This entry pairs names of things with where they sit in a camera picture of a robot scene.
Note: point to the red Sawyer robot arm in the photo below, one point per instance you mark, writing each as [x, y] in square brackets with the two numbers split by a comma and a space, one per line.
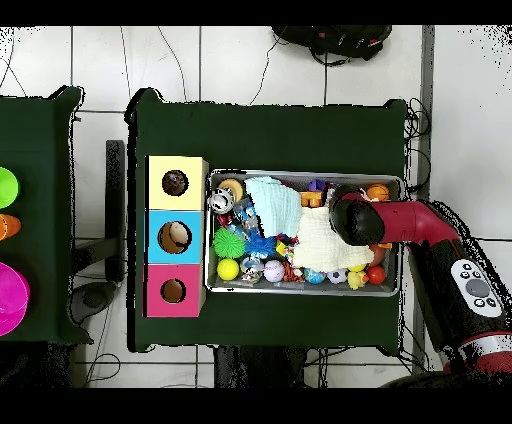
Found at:
[416, 224]

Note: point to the wooden three-hole box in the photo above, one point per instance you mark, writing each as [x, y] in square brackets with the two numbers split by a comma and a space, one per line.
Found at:
[176, 204]

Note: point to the silver mesh bin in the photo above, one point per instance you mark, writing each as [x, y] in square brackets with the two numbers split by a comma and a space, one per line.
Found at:
[280, 291]

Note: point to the mint green muslin cloth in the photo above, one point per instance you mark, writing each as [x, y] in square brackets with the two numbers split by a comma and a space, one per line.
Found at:
[276, 208]

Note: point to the blue spiky ball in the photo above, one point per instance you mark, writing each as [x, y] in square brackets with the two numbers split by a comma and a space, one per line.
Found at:
[260, 244]

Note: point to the crushed drink can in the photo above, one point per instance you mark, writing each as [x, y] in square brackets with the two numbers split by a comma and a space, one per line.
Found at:
[221, 200]

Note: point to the green spiky ball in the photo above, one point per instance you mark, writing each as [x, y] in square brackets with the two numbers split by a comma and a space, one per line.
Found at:
[228, 242]

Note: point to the orange plastic toy block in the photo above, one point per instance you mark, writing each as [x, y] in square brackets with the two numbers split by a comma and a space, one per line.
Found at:
[310, 198]

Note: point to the white baseball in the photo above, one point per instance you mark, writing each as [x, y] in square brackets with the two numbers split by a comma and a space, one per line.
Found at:
[274, 271]

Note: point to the yellow ball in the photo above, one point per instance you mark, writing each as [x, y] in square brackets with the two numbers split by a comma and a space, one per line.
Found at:
[228, 269]

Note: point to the cream muslin cloth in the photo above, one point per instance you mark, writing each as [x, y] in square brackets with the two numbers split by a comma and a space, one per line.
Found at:
[316, 244]

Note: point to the dark green table cloth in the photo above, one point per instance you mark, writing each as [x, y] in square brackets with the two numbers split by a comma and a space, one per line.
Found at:
[280, 136]

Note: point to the yellow rubber duck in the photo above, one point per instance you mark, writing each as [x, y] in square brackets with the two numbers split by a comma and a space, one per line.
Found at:
[356, 280]

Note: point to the orange toy basketball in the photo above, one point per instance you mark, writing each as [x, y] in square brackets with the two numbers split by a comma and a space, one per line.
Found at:
[378, 192]

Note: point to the red-orange ball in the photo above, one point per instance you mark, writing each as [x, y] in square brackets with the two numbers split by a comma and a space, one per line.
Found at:
[376, 275]

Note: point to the green-clothed side table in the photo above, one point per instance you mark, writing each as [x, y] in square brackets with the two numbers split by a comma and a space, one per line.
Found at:
[36, 160]

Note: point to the orange plastic cup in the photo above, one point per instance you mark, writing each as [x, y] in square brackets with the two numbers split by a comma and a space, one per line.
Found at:
[8, 226]

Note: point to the magenta plastic bowl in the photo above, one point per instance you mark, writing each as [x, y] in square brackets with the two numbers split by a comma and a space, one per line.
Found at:
[12, 296]

